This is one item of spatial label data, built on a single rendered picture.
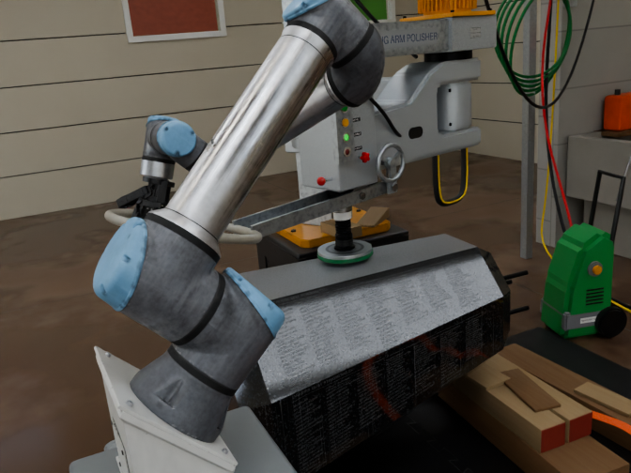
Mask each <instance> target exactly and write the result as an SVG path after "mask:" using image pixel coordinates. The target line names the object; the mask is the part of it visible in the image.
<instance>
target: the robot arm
mask: <svg viewBox="0 0 631 473"><path fill-rule="evenodd" d="M283 19H284V21H285V22H286V23H287V25H286V27H285V29H284V30H283V33H282V35H281V36H280V38H279V39H278V41H277V42H276V44H275V45H274V47H273V48H272V50H271V51H270V53H269V55H268V56H267V58H266V59H265V61H264V62H263V64H262V65H261V67H260V68H259V70H258V71H257V73H256V74H255V76H254V77H253V78H252V80H251V81H250V82H249V84H248V85H247V87H246V88H245V90H244V91H243V93H242V94H241V96H240V97H239V99H238V101H237V102H236V104H235V105H234V107H233V108H232V110H231V111H230V113H229V114H228V116H227V117H226V119H225V120H224V122H223V123H222V124H221V126H220V127H219V128H218V130H217V131H216V133H215V134H214V136H213V137H212V139H211V140H210V142H209V143H207V142H205V141H204V140H202V139H201V138H200V137H199V136H197V135H196V134H195V133H194V131H193V129H192V128H191V127H190V126H189V125H188V124H187V123H185V122H183V121H180V120H178V119H175V118H173V117H168V116H162V115H152V116H150V117H149V118H148V120H147V123H146V137H145V143H144V150H143V157H142V161H141V168H140V175H144V176H143V181H145V182H148V186H144V187H142V188H140V189H138V190H136V191H133V192H131V193H129V194H127V195H124V196H121V197H120V198H119V199H117V200H116V203H117V206H118V208H124V209H126V208H130V207H132V206H134V205H135V208H134V210H133V213H132V215H131V218H130V219H129V220H127V221H126V223H124V224H122V226H121V227H120V228H119V229H118V230H117V231H116V233H115V234H114V236H113V237H112V239H111V240H110V242H109V243H108V245H107V247H106V248H105V251H104V253H103V254H102V256H101V258H100V260H99V262H98V265H97V267H96V270H95V274H94V278H93V288H94V292H95V293H96V295H97V296H98V297H99V298H100V299H102V300H103V301H105V302H106V303H107V304H109V305H110V306H112V307H113V309H114V310H116V311H118V312H121V313H123V314H125V315H126V316H128V317H129V318H131V319H132V320H134V321H136V322H137V323H139V324H141V325H142V326H144V327H146V328H148V329H150V330H152V331H153V332H155V333H157V334H158V335H160V336H162V337H163V338H164V339H166V340H168V341H169V342H171V345H170V346H169V348H168V349H167V350H166V352H165V353H164V354H163V355H161V356H160V357H158V358H157V359H155V360H153V361H152V362H151V363H149V364H148V365H147V366H146V367H144V368H143V369H141V370H140V371H139V372H138V373H137V374H136V375H135V376H134V378H133V379H132V380H131V382H130V386H131V390H132V391H133V393H134V394H135V396H136V397H137V398H138V399H139V400H140V401H141V402H142V404H144V405H145V406H146V407H147V408H148V409H149V410H150V411H151V412H152V413H154V414H155V415H156V416H157V417H159V418H160V419H161V420H163V421H164V422H166V423H167V424H169V425H170V426H172V427H173V428H175V429H177V430H178V431H180V432H182V433H183V434H185V435H187V436H190V437H192V438H194V439H197V440H199V441H203V442H207V443H212V442H214V441H215V440H216V438H217V437H218V436H219V434H220V433H221V431H222V429H223V424H224V421H225V417H226V413H227V410H228V406H229V404H230V401H231V399H232V397H233V396H234V394H235V393H236V392H237V390H238V389H239V387H240V386H241V384H242V383H243V381H244V380H245V378H246V377H247V376H248V374H249V373H250V371H251V370H252V369H253V367H254V366H255V364H256V363H257V362H258V361H259V359H260V358H261V356H262V355H263V354H264V352H265V351H266V349H267V348H268V347H269V345H270V343H271V342H272V341H273V340H274V339H275V338H276V334H277V332H278V331H279V329H280V327H281V326H282V324H283V322H284V320H285V314H284V312H283V311H282V310H281V309H280V308H279V307H278V306H276V305H275V304H274V303H273V302H272V301H271V300H269V299H268V298H267V297H266V296H265V295H263V294H262V293H261V292H260V291H259V290H257V289H256V288H255V287H254V286H253V285H251V284H250V283H249V282H248V281H246V280H245V279H244V278H243V277H242V276H240V275H239V274H238V273H237V272H236V271H235V270H234V269H233V268H231V267H228V268H227V269H225V270H224V271H223V274H221V273H220V272H218V271H217V270H215V269H214V268H215V266H216V265H217V263H218V262H219V260H220V258H221V253H220V248H219V244H218V242H219V239H220V237H221V236H222V234H223V232H224V231H225V229H226V227H227V226H228V224H229V223H230V222H231V221H232V219H233V217H234V216H235V214H236V213H237V211H238V210H239V207H240V206H241V204H242V203H243V201H244V200H245V198H246V196H247V195H248V193H249V192H250V190H251V189H252V187H253V185H254V183H255V182H256V180H257V179H258V178H259V176H260V175H261V173H262V172H263V170H264V169H265V167H266V165H267V164H268V162H269V160H270V159H271V157H272V155H273V154H274V152H275V151H276V149H277V148H279V147H280V146H282V145H284V144H286V143H287V142H289V141H291V140H292V139H294V138H295V137H297V136H299V135H300V134H302V133H303V132H305V131H307V130H308V129H310V128H311V127H313V126H314V125H316V124H318V123H319V122H321V121H322V120H324V119H326V118H327V117H329V116H330V115H332V114H334V113H336V112H338V111H339V110H341V109H342V108H344V107H346V106H347V107H349V108H357V107H359V106H360V105H362V104H364V103H365V102H366V101H368V100H369V99H370V98H371V97H372V96H373V95H374V93H375V92H376V91H377V88H378V86H379V84H380V81H381V78H382V75H383V72H384V67H385V50H384V45H383V42H382V39H381V36H380V34H379V32H378V31H377V29H376V28H375V27H374V26H373V25H372V24H370V23H369V21H368V20H367V19H366V18H365V17H364V16H363V15H362V13H361V12H360V11H359V10H358V9H357V8H356V7H355V6H354V5H353V4H352V2H351V1H350V0H293V1H292V2H291V3H290V4H289V5H288V7H287V8H286V9H285V11H284V13H283ZM175 163H178V164H179V165H180V166H182V167H183V168H185V169H186V170H188V171H189V173H188V174H187V176H186V177H185V179H184V180H183V182H182V183H181V185H180V186H179V188H178V189H177V191H176V193H175V194H174V196H173V197H172V199H171V200H170V202H169V198H170V191H171V188H174V187H175V183H174V182H169V180H167V179H173V175H174V169H175Z"/></svg>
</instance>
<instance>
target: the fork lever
mask: <svg viewBox="0 0 631 473"><path fill-rule="evenodd" d="M397 189H398V184H395V183H393V184H392V191H397ZM385 193H387V183H386V182H384V181H381V182H376V183H373V184H370V185H366V186H362V187H359V188H356V189H354V191H352V192H349V193H346V194H343V195H340V196H337V197H334V198H331V199H330V198H329V193H328V191H322V192H319V193H316V194H313V195H310V196H307V197H303V198H300V199H298V200H295V201H292V202H289V203H286V204H283V205H280V206H276V207H272V208H269V209H266V210H263V211H260V212H257V213H254V214H252V215H249V216H246V217H242V218H239V219H236V220H233V221H232V223H233V225H240V226H244V227H248V228H251V230H256V231H258V232H259V233H261V235H262V237H265V236H268V235H271V234H273V233H276V232H279V231H282V230H284V229H287V228H289V227H292V226H295V225H298V224H301V223H303V222H306V221H310V220H313V219H316V218H318V217H321V216H324V215H327V214H330V213H332V212H334V211H337V210H340V209H343V208H346V207H349V206H353V205H356V204H358V203H361V202H364V201H366V200H369V199H372V198H375V197H378V196H379V195H382V194H385Z"/></svg>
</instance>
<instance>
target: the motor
mask: <svg viewBox="0 0 631 473"><path fill-rule="evenodd" d="M475 8H477V0H418V14H423V16H420V17H411V18H407V16H403V19H400V22H410V21H423V20H432V19H440V18H448V17H461V16H479V15H493V14H496V10H492V8H489V9H488V10H485V11H471V10H472V9H475Z"/></svg>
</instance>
